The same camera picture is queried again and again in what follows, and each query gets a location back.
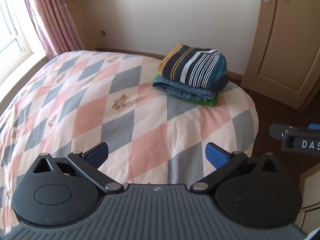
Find pink curtain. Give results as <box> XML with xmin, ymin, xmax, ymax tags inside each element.
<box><xmin>25</xmin><ymin>0</ymin><xmax>85</xmax><ymax>60</ymax></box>

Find pink grey checkered quilt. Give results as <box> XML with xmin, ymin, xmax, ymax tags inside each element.
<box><xmin>1</xmin><ymin>51</ymin><xmax>259</xmax><ymax>235</ymax></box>

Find white cabinet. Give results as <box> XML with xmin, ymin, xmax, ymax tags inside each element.
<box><xmin>295</xmin><ymin>163</ymin><xmax>320</xmax><ymax>234</ymax></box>

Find white framed window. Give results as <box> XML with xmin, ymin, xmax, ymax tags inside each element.
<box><xmin>0</xmin><ymin>0</ymin><xmax>33</xmax><ymax>63</ymax></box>

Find folded blue jeans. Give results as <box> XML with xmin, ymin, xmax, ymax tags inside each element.
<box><xmin>152</xmin><ymin>76</ymin><xmax>219</xmax><ymax>103</ymax></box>

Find navy striped shirt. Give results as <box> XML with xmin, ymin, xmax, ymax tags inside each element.
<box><xmin>157</xmin><ymin>43</ymin><xmax>228</xmax><ymax>93</ymax></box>

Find beige wooden door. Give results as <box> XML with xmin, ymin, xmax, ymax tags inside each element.
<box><xmin>241</xmin><ymin>0</ymin><xmax>319</xmax><ymax>109</ymax></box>

